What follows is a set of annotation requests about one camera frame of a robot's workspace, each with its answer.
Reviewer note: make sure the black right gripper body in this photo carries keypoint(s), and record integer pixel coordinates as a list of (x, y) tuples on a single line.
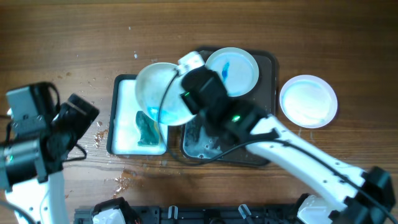
[(194, 105)]

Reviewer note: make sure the white plate blue streak top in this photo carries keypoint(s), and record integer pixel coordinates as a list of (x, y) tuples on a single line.
[(237, 69)]

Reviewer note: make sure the white plate blue blot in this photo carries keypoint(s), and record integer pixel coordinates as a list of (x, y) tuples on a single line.
[(158, 94)]

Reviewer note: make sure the yellow green scrub sponge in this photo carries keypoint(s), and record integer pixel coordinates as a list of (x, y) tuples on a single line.
[(148, 129)]

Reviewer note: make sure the white plate blue smear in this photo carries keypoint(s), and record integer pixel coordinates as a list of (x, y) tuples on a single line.
[(308, 101)]

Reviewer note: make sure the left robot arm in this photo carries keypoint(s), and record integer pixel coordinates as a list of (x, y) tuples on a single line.
[(39, 138)]

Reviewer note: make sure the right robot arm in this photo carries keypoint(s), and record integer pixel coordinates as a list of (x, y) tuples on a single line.
[(345, 193)]

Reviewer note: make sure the dark brown serving tray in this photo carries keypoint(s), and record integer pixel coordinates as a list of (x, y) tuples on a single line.
[(197, 145)]

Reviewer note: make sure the dark green soapy water tray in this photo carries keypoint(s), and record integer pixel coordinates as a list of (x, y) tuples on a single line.
[(123, 133)]

